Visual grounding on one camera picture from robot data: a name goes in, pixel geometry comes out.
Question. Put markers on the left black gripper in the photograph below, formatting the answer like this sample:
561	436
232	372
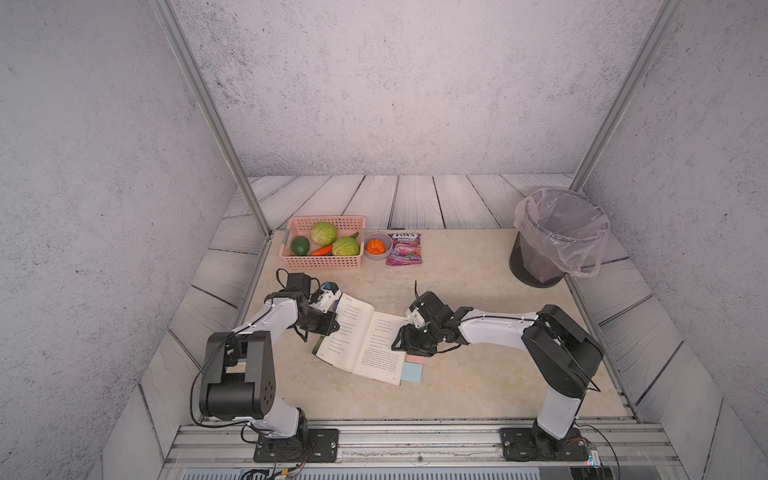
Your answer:
327	327

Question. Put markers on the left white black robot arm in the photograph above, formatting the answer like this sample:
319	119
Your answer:
238	377

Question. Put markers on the aluminium frame post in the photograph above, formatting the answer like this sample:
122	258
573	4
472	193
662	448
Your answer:
643	60
192	73

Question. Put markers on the purple snack packet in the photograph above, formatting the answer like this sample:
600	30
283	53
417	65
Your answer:
406	249

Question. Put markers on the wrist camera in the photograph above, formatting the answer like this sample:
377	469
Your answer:
326	297
428	310

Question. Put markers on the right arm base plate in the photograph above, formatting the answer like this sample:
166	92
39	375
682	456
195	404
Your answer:
534	444

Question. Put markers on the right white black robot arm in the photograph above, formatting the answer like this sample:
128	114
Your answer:
566	355

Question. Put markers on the green cabbage back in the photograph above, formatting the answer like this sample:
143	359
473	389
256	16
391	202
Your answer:
323	234

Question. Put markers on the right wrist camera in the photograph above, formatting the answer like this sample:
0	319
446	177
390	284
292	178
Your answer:
428	310

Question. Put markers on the small bowl with orange food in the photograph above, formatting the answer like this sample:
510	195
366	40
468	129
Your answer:
378	245

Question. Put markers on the left aluminium frame post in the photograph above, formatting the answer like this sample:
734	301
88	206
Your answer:
192	73

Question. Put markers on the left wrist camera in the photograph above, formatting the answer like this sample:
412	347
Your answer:
326	297

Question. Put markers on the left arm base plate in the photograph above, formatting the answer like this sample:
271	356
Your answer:
309	445

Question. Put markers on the pink plastic basket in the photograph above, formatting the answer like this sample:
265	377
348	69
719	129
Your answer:
346	225

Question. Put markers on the green cabbage front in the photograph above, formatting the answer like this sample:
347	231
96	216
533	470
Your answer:
346	246

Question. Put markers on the Animal Farm paperback book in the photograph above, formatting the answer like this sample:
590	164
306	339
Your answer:
363	344

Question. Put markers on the blue sticky note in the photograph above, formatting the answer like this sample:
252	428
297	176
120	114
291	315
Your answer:
412	372

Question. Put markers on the right aluminium frame post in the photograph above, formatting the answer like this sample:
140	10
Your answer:
643	60

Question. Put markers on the black bin with plastic liner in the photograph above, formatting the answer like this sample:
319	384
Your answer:
559	232

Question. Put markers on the dark green avocado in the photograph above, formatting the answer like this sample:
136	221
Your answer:
300	246

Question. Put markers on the front aluminium rail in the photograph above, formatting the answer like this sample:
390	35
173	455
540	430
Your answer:
617	443

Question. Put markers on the green cabbage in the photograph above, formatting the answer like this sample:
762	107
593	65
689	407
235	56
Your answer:
346	246
323	234

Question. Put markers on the orange carrot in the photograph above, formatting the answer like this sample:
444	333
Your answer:
323	251

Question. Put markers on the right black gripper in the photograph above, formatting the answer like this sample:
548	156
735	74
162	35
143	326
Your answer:
405	341

